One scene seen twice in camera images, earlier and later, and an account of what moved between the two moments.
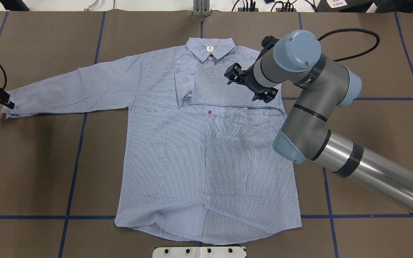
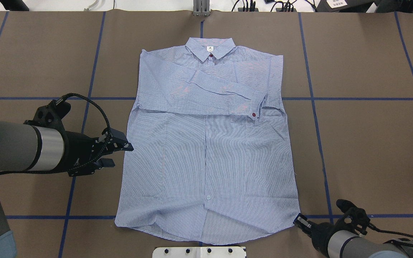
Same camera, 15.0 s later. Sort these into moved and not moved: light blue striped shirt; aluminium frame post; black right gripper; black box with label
Moved: black right gripper; light blue striped shirt
Not moved: aluminium frame post; black box with label
